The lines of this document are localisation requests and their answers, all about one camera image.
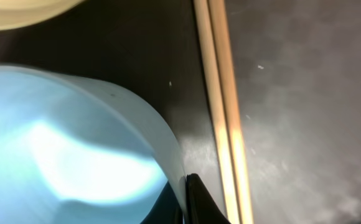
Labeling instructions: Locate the yellow round plate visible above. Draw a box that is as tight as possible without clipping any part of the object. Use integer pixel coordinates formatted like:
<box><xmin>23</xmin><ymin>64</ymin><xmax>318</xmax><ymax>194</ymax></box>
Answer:
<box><xmin>0</xmin><ymin>0</ymin><xmax>83</xmax><ymax>30</ymax></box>

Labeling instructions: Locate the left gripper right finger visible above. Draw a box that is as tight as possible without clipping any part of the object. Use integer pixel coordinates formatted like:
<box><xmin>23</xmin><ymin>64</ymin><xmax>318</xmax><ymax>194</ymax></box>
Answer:
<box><xmin>186</xmin><ymin>174</ymin><xmax>230</xmax><ymax>224</ymax></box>

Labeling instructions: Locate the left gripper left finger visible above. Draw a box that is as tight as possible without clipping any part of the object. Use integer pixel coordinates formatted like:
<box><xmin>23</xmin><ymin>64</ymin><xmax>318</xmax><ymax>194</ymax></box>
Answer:
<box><xmin>141</xmin><ymin>183</ymin><xmax>183</xmax><ymax>224</ymax></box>

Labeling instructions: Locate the dark brown serving tray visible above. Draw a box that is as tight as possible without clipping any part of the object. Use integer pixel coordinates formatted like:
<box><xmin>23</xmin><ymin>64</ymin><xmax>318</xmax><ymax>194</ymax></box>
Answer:
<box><xmin>0</xmin><ymin>0</ymin><xmax>361</xmax><ymax>224</ymax></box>

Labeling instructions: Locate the light blue bowl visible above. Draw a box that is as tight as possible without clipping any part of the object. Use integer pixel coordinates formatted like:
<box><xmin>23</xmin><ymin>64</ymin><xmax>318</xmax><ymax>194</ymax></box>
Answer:
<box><xmin>0</xmin><ymin>65</ymin><xmax>187</xmax><ymax>223</ymax></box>

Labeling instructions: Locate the wooden chopstick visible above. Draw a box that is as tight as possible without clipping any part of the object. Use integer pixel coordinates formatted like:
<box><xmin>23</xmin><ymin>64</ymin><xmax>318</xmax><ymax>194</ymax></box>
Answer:
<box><xmin>193</xmin><ymin>0</ymin><xmax>240</xmax><ymax>223</ymax></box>
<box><xmin>209</xmin><ymin>0</ymin><xmax>254</xmax><ymax>224</ymax></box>

